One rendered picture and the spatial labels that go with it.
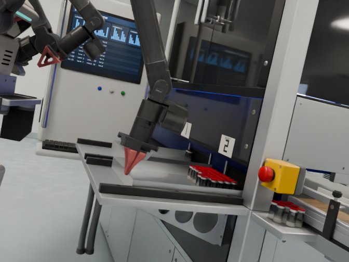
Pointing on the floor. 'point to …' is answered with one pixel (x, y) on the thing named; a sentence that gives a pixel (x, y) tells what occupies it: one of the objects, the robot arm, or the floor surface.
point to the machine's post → (273, 122)
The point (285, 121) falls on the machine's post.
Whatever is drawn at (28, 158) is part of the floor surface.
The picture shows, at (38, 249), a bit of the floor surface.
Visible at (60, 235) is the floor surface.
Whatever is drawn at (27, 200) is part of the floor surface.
